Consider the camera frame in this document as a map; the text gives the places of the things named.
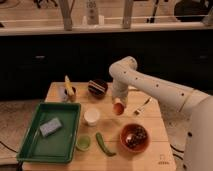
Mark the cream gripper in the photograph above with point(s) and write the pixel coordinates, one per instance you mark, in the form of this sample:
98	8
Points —
119	100

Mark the white remote control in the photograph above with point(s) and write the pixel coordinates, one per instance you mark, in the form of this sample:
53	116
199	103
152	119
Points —
92	12

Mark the green chili pepper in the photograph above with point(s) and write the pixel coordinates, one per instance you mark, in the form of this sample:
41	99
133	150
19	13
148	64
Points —
102	145

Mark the yellow banana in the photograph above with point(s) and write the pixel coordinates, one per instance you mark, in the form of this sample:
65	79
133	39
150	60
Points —
68	85

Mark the white paper cup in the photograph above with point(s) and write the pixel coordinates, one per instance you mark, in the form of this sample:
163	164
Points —
92	116

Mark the small orange apple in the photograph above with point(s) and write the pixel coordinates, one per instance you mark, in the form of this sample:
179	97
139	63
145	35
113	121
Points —
118	108

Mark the green plastic tray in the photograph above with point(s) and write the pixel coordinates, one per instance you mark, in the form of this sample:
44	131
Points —
51	135

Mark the dark striped bowl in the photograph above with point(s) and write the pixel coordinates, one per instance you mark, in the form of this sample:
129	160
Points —
97	88

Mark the blue sponge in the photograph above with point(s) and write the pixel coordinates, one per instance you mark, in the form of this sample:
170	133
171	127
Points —
50	127

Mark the orange bowl with dark contents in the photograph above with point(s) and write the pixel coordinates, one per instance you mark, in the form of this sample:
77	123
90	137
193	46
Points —
134	138

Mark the small green cup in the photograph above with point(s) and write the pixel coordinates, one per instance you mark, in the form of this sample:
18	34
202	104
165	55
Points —
83	142

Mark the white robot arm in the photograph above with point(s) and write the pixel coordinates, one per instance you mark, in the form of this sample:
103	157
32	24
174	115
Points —
198	153

